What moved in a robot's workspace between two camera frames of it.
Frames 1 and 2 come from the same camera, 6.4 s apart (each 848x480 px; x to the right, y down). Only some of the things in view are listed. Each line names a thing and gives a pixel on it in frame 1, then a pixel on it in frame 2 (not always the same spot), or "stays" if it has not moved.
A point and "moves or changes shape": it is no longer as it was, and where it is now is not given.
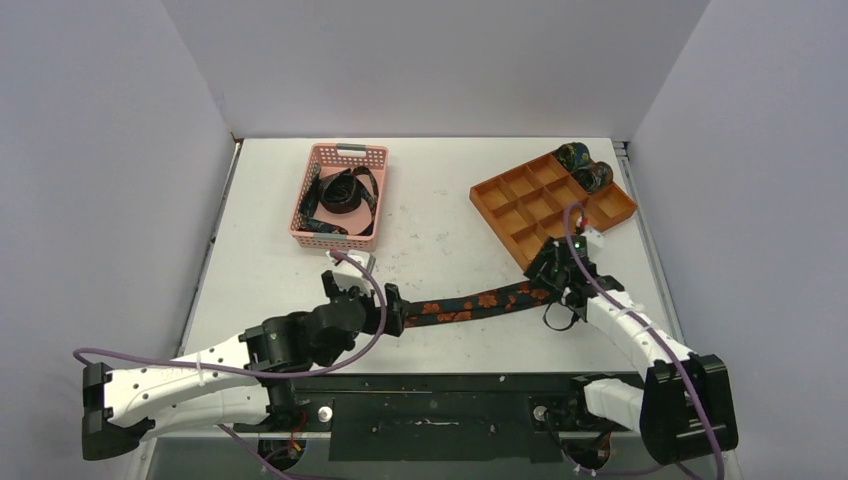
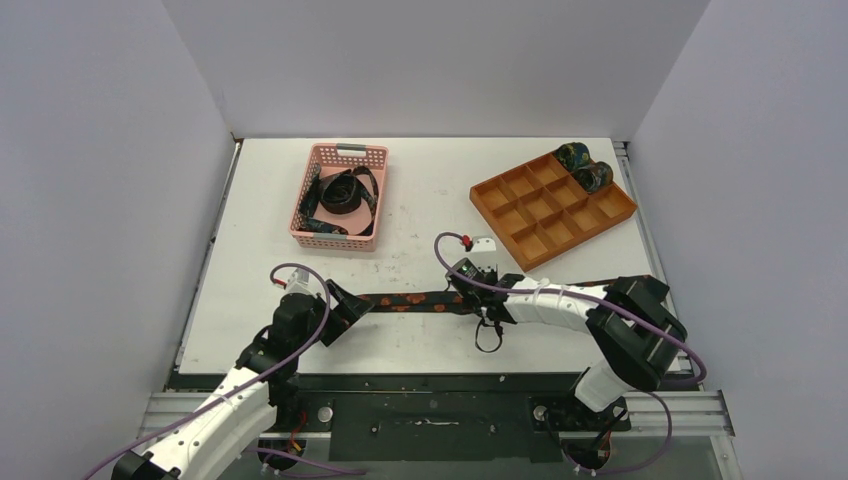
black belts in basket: (340, 193) stays
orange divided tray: (532, 202) stays
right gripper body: (559, 273) → (468, 284)
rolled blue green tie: (574, 155) stays
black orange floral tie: (508, 298) moves or changes shape
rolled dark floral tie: (593, 177) stays
